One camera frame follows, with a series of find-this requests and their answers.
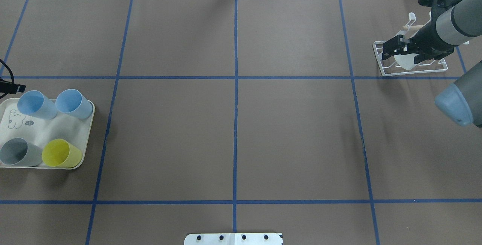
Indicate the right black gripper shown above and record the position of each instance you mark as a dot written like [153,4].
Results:
[426,37]

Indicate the white ikea cup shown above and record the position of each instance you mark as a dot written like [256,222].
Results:
[407,61]

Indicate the light blue cup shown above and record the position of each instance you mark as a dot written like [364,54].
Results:
[73,103]
[34,103]

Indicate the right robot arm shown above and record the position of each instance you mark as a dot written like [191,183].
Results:
[451,24]

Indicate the yellow cup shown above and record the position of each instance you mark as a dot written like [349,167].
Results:
[59,153]

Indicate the grey cup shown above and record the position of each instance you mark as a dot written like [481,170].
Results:
[20,152]

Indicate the cream plastic tray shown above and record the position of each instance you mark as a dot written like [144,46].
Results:
[40,131]

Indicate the white wire cup rack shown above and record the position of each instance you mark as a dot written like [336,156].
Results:
[388,67]

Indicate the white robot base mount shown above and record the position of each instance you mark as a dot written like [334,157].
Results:
[234,239]

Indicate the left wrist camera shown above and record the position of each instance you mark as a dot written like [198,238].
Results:
[7,87]

